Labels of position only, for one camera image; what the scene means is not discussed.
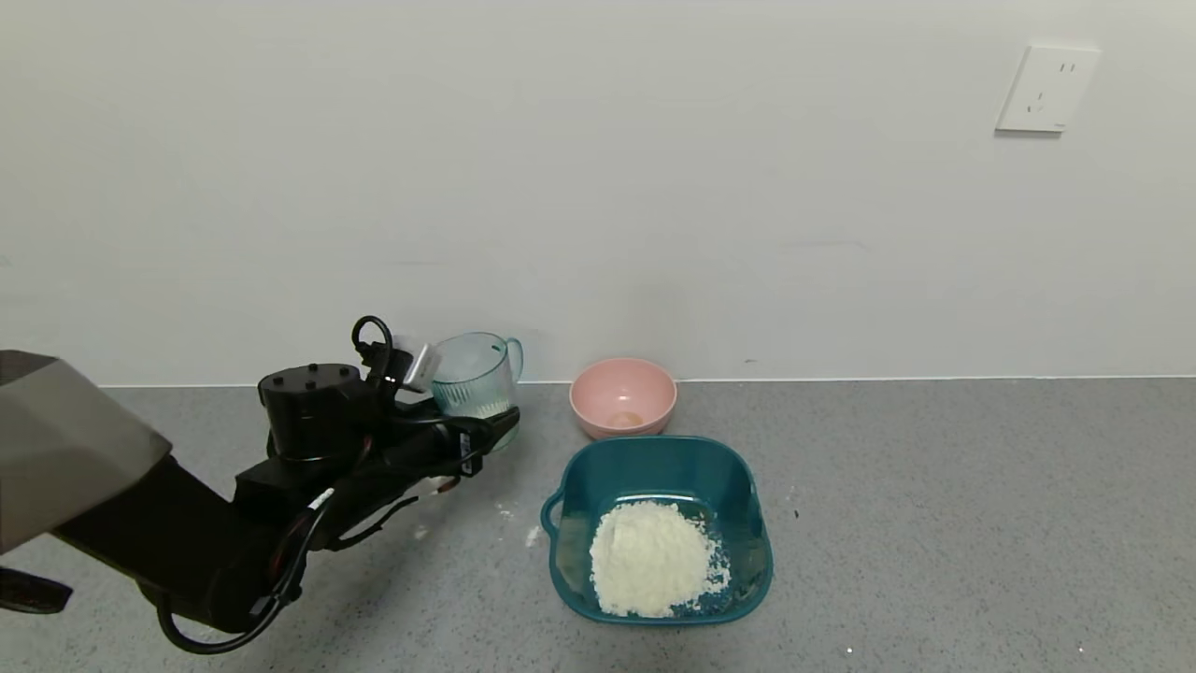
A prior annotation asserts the black camera cable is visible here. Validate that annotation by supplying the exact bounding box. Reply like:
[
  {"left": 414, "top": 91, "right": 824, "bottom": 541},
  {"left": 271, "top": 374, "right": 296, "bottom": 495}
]
[{"left": 351, "top": 316, "right": 395, "bottom": 377}]

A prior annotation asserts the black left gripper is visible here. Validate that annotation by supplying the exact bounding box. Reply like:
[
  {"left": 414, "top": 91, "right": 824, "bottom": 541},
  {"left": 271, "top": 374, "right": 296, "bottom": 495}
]
[{"left": 382, "top": 406, "right": 521, "bottom": 478}]

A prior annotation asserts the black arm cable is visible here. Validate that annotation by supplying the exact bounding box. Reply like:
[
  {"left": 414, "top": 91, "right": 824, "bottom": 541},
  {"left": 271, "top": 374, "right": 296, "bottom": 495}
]
[{"left": 154, "top": 486, "right": 323, "bottom": 655}]

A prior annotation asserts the pink bowl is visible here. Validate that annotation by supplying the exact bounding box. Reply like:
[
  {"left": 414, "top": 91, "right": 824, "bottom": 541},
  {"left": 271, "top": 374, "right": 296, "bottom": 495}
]
[{"left": 569, "top": 358, "right": 678, "bottom": 440}]

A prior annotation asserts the white powder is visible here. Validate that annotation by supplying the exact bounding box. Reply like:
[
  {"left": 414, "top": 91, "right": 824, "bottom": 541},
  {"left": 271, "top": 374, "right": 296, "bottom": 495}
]
[{"left": 589, "top": 500, "right": 732, "bottom": 618}]

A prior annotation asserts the teal square plastic tray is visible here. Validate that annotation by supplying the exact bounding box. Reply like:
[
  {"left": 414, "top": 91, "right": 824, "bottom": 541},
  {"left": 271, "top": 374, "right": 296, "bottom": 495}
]
[{"left": 541, "top": 436, "right": 774, "bottom": 625}]

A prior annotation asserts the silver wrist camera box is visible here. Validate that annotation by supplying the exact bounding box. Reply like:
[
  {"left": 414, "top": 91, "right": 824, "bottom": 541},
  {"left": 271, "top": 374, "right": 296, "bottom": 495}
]
[{"left": 392, "top": 335, "right": 440, "bottom": 394}]

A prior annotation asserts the clear ribbed plastic cup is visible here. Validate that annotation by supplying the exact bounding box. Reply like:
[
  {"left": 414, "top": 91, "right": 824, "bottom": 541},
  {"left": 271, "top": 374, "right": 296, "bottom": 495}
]
[{"left": 432, "top": 333, "right": 524, "bottom": 451}]

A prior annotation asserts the white wall socket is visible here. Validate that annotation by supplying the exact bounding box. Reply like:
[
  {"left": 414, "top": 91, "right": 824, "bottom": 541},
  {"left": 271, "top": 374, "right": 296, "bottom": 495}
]
[{"left": 995, "top": 44, "right": 1101, "bottom": 134}]

